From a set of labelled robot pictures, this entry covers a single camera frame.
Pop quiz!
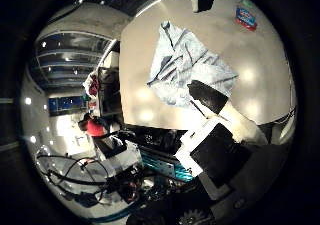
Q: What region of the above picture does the black table edge frame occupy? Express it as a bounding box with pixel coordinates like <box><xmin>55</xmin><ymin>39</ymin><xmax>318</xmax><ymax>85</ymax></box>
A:
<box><xmin>121</xmin><ymin>124</ymin><xmax>188</xmax><ymax>156</ymax></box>

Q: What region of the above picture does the white blue-striped cloth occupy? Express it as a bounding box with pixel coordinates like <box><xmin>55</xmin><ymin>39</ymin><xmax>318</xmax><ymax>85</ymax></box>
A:
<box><xmin>146</xmin><ymin>19</ymin><xmax>240</xmax><ymax>109</ymax></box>

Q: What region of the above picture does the teal metal box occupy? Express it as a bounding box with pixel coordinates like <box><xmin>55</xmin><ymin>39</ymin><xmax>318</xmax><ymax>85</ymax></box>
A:
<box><xmin>139</xmin><ymin>146</ymin><xmax>195</xmax><ymax>183</ymax></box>

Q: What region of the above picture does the black shelf unit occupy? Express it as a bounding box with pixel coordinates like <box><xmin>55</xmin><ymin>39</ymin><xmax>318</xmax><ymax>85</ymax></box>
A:
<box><xmin>98</xmin><ymin>67</ymin><xmax>123</xmax><ymax>117</ymax></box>

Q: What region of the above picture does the white box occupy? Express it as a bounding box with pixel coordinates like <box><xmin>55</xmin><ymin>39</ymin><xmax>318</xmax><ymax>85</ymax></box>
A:
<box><xmin>106</xmin><ymin>139</ymin><xmax>144</xmax><ymax>176</ymax></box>

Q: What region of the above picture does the clear spray bottle red liquid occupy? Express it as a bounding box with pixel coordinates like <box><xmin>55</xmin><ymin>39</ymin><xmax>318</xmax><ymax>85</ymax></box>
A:
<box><xmin>231</xmin><ymin>0</ymin><xmax>261</xmax><ymax>33</ymax></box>

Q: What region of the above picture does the person in red shirt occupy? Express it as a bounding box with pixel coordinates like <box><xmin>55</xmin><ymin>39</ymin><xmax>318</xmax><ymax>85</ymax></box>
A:
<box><xmin>78</xmin><ymin>113</ymin><xmax>108</xmax><ymax>139</ymax></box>

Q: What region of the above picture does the black cable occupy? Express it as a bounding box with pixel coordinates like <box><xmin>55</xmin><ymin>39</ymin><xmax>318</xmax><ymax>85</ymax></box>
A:
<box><xmin>34</xmin><ymin>154</ymin><xmax>112</xmax><ymax>206</ymax></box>

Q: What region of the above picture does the blue screen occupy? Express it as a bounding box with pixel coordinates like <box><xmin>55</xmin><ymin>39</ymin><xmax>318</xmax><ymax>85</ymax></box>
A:
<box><xmin>48</xmin><ymin>96</ymin><xmax>88</xmax><ymax>117</ymax></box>

